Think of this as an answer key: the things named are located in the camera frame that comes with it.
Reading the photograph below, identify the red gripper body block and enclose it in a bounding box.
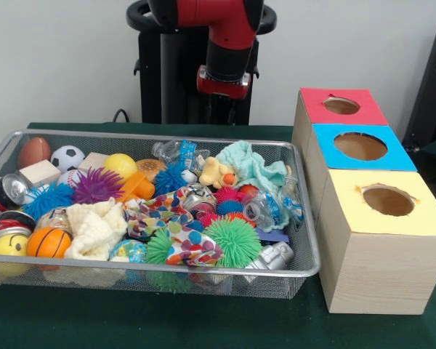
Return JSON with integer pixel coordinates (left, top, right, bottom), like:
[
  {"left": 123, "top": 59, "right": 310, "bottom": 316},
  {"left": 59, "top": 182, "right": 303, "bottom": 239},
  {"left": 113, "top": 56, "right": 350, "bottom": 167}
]
[{"left": 197, "top": 65, "right": 251, "bottom": 99}]

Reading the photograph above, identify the yellow duck plush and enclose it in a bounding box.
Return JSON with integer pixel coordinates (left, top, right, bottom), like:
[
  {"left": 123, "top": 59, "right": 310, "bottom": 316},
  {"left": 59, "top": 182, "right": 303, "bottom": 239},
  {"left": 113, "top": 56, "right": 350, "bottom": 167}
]
[{"left": 198, "top": 156, "right": 239, "bottom": 189}]

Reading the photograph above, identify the wooden box with three holes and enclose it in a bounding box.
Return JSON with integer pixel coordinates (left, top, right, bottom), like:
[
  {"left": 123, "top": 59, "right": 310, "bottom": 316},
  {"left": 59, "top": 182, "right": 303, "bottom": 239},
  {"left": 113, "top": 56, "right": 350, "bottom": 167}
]
[{"left": 291, "top": 87, "right": 436, "bottom": 316}]

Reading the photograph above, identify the plain yellow ball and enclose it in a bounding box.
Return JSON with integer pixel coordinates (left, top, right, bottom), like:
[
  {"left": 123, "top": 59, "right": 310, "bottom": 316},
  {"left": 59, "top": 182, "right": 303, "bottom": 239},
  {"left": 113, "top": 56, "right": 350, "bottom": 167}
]
[{"left": 102, "top": 153, "right": 138, "bottom": 181}]

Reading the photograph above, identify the large green spiky ball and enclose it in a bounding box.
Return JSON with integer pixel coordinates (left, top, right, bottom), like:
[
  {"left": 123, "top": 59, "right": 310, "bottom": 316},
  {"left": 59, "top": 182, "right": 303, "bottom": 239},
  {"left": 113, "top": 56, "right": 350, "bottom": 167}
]
[{"left": 203, "top": 214, "right": 263, "bottom": 268}]

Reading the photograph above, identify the purple spiky ball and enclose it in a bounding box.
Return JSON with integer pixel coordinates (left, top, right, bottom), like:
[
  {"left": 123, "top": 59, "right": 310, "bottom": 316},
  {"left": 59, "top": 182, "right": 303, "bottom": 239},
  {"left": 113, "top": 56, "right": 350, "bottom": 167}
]
[{"left": 71, "top": 167, "right": 126, "bottom": 204}]

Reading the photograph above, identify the black and white soccer ball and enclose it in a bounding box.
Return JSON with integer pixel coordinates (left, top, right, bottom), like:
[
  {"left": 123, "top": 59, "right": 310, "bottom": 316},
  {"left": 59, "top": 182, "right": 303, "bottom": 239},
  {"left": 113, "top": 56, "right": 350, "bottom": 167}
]
[{"left": 50, "top": 145, "right": 86, "bottom": 172}]

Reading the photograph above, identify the cream knitted cloth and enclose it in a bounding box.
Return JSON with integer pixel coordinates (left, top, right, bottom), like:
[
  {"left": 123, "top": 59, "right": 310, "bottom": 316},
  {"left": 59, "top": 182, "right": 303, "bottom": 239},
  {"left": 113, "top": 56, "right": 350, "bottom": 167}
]
[{"left": 64, "top": 198, "right": 129, "bottom": 261}]

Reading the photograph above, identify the brown football toy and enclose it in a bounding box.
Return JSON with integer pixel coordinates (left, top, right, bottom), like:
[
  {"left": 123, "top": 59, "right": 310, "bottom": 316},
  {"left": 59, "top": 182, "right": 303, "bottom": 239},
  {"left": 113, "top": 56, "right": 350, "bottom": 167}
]
[{"left": 17, "top": 137, "right": 52, "bottom": 169}]

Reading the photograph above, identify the black upright panel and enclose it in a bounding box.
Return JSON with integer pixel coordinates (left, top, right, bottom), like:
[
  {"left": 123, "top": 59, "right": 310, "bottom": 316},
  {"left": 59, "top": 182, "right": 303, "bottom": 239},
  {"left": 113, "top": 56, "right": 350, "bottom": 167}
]
[{"left": 402, "top": 23, "right": 436, "bottom": 148}]

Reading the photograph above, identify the orange basketball toy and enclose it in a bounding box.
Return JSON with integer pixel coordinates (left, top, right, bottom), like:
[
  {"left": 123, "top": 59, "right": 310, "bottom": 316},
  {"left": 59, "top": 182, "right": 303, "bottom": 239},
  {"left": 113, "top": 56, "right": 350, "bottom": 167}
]
[{"left": 26, "top": 227, "right": 73, "bottom": 259}]

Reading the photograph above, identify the yellow smiley face ball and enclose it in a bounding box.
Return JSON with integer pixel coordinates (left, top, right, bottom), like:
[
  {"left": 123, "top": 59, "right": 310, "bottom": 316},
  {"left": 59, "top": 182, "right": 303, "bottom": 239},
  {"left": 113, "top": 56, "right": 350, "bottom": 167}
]
[{"left": 0, "top": 233, "right": 29, "bottom": 276}]

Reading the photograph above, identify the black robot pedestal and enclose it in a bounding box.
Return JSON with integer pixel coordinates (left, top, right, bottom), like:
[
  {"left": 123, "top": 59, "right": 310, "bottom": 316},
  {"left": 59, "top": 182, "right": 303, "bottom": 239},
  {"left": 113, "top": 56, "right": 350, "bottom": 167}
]
[{"left": 126, "top": 0, "right": 278, "bottom": 127}]

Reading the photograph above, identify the black cable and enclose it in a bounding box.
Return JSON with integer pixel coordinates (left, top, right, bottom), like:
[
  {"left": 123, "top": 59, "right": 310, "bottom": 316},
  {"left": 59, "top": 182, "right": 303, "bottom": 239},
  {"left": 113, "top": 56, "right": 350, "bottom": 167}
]
[{"left": 112, "top": 108, "right": 132, "bottom": 124}]

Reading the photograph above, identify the wire mesh bin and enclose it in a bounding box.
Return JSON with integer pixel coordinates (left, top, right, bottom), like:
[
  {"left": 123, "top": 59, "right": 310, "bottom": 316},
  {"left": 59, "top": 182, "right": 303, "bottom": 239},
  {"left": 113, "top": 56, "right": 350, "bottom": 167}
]
[{"left": 0, "top": 129, "right": 321, "bottom": 300}]

